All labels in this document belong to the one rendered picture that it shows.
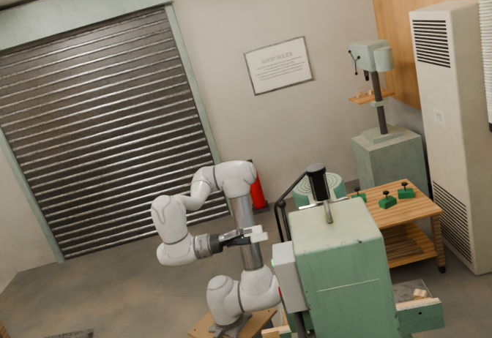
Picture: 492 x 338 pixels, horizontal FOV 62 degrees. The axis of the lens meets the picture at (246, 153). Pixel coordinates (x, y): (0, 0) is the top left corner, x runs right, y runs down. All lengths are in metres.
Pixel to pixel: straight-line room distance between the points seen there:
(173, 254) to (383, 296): 0.79
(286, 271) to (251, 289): 1.01
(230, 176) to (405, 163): 2.19
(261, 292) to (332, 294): 1.01
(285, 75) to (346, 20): 0.82
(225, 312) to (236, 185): 0.64
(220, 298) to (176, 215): 0.72
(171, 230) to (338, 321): 0.68
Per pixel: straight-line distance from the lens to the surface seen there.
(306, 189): 1.37
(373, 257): 1.08
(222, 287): 2.13
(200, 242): 1.59
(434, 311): 1.73
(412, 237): 3.43
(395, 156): 3.81
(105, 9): 4.11
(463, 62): 2.71
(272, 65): 4.30
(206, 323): 2.39
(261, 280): 2.09
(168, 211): 1.51
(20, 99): 4.75
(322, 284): 1.10
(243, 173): 2.00
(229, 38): 4.26
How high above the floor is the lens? 2.10
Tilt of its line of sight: 19 degrees down
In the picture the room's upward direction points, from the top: 16 degrees counter-clockwise
